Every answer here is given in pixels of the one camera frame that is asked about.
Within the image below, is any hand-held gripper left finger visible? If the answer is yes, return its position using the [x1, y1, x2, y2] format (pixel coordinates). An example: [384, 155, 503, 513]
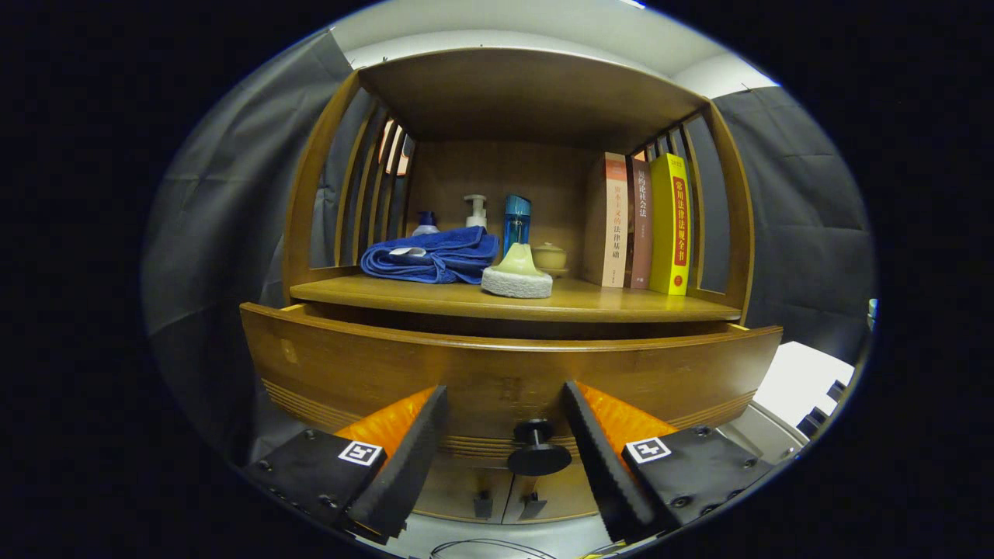
[242, 384, 450, 546]

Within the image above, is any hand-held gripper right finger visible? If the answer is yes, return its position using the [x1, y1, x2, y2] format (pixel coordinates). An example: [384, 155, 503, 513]
[562, 379, 775, 544]

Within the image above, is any black drawer knob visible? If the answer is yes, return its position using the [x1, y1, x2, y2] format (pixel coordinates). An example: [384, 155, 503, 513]
[507, 418, 573, 477]

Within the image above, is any wooden drawer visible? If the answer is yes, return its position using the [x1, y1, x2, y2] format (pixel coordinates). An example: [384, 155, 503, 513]
[239, 301, 784, 459]

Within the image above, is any green handle scrub brush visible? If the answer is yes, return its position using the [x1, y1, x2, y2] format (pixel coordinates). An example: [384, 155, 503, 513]
[481, 242, 554, 300]

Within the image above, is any wooden cabinet door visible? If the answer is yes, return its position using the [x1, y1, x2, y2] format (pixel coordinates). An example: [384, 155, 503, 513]
[412, 454, 515, 523]
[501, 466, 603, 525]

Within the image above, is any wooden countertop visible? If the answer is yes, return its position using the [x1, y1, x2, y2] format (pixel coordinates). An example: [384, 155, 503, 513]
[289, 268, 742, 324]

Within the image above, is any wooden cabinet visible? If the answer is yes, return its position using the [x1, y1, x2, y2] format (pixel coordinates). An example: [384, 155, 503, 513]
[281, 47, 756, 525]

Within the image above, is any white grey equipment case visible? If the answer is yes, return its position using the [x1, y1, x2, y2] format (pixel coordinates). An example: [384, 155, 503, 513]
[718, 342, 855, 467]

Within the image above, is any blue folded towel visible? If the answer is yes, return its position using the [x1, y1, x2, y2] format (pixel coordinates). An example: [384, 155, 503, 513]
[360, 225, 500, 286]

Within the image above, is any yellow lidded teacup with saucer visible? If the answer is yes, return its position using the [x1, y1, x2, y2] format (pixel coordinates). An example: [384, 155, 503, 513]
[532, 241, 569, 278]

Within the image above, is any brown book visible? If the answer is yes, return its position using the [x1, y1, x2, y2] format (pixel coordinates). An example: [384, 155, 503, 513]
[625, 158, 655, 290]

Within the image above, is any beige orange book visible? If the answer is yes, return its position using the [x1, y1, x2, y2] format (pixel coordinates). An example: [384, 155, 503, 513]
[582, 152, 630, 289]

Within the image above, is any yellow book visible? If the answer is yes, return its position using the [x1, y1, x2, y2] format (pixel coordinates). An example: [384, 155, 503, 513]
[648, 152, 692, 297]

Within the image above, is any blue glass bottle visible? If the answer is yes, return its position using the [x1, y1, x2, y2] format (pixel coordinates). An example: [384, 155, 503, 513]
[502, 194, 533, 257]

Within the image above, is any thin black floor cable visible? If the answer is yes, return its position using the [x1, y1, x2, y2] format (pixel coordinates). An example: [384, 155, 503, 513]
[429, 537, 558, 559]

